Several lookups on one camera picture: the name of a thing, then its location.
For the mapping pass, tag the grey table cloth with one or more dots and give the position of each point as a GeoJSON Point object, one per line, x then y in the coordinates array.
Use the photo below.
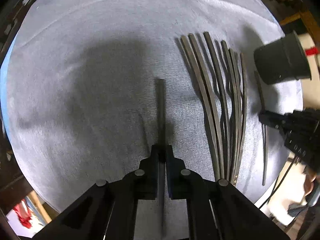
{"type": "Point", "coordinates": [79, 94]}

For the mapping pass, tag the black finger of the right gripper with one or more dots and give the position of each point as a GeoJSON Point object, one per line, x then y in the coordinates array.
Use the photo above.
{"type": "Point", "coordinates": [273, 120]}

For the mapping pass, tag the grey chopstick holder cup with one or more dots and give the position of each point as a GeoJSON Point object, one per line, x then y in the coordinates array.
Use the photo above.
{"type": "Point", "coordinates": [282, 60]}

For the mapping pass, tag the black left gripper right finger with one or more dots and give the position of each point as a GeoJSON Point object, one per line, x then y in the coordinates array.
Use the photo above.
{"type": "Point", "coordinates": [217, 209]}

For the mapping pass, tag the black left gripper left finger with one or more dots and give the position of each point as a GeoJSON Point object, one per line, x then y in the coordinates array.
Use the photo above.
{"type": "Point", "coordinates": [107, 210]}

